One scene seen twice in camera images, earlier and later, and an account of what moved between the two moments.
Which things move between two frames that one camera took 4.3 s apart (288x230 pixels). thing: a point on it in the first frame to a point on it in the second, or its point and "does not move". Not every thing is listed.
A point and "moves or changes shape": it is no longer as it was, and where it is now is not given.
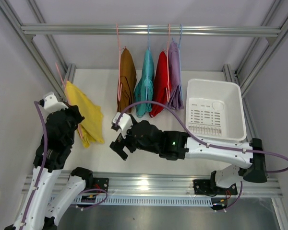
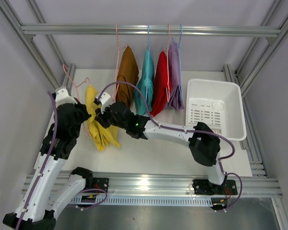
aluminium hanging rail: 30,30 does not move
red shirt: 162,90 does not move
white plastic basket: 214,109 does not move
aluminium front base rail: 182,183 does not move
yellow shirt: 90,127 moves or changes shape
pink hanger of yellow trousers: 80,131 to 77,87
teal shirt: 143,92 does not move
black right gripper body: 135,145 to 106,119
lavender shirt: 175,98 does not move
